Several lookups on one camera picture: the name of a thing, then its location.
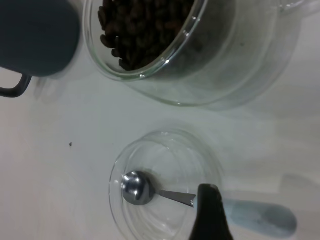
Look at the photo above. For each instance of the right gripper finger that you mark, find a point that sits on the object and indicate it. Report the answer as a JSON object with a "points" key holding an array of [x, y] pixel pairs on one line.
{"points": [[211, 215]]}

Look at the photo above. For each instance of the dark blue-grey ceramic mug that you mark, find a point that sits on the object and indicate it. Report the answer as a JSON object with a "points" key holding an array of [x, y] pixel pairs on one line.
{"points": [[37, 37]]}

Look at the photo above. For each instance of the clear round glass lid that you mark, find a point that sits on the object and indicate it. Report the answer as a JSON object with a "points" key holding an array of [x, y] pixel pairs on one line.
{"points": [[170, 155]]}

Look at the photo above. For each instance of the pile of coffee beans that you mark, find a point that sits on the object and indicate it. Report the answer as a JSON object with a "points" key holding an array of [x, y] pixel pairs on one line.
{"points": [[140, 32]]}

